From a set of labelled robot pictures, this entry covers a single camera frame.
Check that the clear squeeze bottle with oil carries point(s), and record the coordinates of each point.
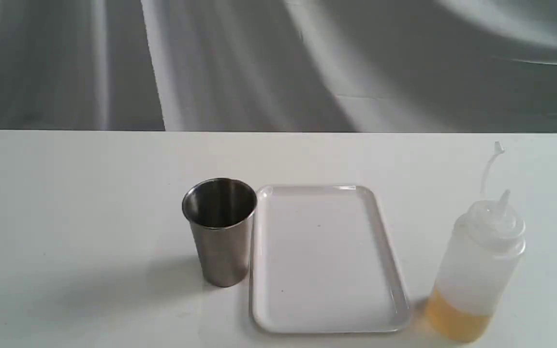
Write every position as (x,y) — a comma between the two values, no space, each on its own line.
(485,247)

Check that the stainless steel cup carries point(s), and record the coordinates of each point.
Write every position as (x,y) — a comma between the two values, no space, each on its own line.
(220,212)

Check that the white rectangular tray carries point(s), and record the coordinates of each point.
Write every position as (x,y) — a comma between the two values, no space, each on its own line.
(322,263)

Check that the grey fabric backdrop curtain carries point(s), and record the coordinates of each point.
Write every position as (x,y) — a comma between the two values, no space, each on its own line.
(279,65)

